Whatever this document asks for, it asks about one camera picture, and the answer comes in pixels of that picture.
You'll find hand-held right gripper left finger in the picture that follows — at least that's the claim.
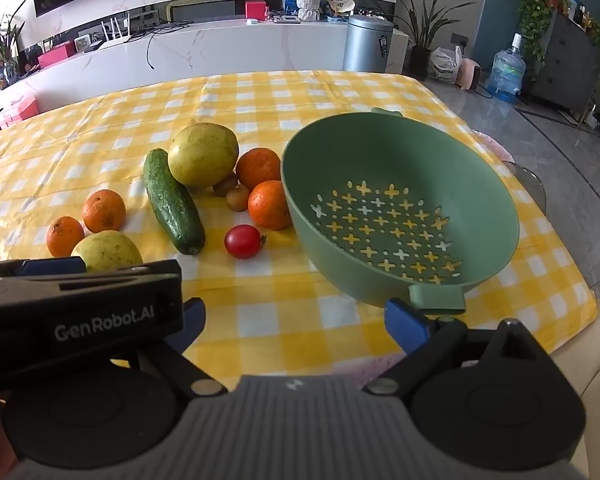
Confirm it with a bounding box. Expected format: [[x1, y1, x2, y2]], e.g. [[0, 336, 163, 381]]
[[132, 297, 229, 400]]

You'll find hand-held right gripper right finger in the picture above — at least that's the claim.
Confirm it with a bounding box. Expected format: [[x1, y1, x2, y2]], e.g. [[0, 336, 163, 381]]
[[361, 298, 553, 397]]

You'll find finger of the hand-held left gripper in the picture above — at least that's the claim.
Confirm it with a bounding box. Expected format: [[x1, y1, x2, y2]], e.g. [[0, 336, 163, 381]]
[[0, 256, 88, 277]]

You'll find orange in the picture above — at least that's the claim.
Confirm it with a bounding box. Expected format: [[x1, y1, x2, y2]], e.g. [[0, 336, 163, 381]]
[[236, 147, 282, 191], [46, 216, 86, 258], [83, 189, 127, 234], [248, 180, 294, 231]]

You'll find small yellow pear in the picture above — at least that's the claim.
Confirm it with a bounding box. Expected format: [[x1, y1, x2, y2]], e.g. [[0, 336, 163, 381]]
[[71, 230, 144, 272]]

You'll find red cherry tomato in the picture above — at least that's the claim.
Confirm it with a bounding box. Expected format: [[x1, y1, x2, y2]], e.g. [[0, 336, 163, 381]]
[[224, 224, 267, 259]]

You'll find green cucumber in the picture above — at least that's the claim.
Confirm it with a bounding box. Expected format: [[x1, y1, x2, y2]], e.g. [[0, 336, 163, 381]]
[[143, 148, 206, 256]]

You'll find large yellow pear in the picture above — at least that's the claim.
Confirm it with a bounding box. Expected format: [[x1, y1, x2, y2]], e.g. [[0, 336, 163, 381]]
[[168, 121, 240, 190]]

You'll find green colander bowl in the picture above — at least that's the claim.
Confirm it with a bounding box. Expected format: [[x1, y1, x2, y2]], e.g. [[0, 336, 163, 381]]
[[281, 107, 521, 316]]

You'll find brown kiwi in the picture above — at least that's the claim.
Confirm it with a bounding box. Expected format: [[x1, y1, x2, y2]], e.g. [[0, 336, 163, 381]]
[[226, 184, 252, 212], [213, 172, 239, 197]]

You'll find yellow checkered tablecloth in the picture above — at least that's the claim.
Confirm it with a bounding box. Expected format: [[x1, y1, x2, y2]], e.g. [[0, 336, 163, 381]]
[[0, 70, 599, 397]]

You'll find pink storage container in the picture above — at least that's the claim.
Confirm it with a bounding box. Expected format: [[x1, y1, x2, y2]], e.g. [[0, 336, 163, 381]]
[[0, 85, 40, 127]]

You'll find transparent chair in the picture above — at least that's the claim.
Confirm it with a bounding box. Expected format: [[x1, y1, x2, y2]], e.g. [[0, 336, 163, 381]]
[[505, 159, 549, 212]]

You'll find pink seat cushion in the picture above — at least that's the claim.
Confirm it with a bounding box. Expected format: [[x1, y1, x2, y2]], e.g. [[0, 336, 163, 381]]
[[472, 130, 517, 164]]

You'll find pink box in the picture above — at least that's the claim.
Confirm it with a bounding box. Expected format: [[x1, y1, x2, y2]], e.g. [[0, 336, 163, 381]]
[[38, 42, 76, 69]]

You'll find thin-leaf potted plant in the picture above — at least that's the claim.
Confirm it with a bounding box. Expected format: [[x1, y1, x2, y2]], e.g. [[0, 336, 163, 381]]
[[0, 0, 29, 84]]

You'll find white router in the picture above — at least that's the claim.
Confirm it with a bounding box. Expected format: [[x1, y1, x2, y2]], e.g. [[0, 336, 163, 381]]
[[97, 17, 131, 49]]

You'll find pink heater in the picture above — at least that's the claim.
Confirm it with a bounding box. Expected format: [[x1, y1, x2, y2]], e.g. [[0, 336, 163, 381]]
[[456, 59, 483, 90]]

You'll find white plastic bag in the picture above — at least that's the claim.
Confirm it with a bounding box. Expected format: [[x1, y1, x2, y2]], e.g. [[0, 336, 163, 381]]
[[427, 46, 462, 84]]

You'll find blue water jug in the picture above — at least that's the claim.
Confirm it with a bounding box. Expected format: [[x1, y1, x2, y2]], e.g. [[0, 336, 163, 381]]
[[491, 33, 527, 101]]

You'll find white marble cabinet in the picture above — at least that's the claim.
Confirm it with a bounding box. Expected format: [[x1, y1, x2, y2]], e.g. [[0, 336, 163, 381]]
[[0, 19, 411, 128]]

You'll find grey metal trash can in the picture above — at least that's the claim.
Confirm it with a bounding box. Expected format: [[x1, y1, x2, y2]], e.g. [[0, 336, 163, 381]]
[[342, 15, 395, 74]]

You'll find long-leaf potted plant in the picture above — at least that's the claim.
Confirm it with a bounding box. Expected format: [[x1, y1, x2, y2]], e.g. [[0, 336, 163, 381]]
[[385, 0, 462, 81]]

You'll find grey drawer cabinet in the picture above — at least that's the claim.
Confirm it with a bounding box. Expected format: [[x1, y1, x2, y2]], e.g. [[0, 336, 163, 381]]
[[529, 10, 600, 117]]

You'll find white woven basket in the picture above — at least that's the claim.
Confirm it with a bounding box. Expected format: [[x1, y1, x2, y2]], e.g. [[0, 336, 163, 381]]
[[296, 0, 322, 23]]

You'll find trailing ivy plant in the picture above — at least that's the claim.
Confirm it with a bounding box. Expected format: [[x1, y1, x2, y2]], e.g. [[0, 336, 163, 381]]
[[499, 0, 570, 82]]

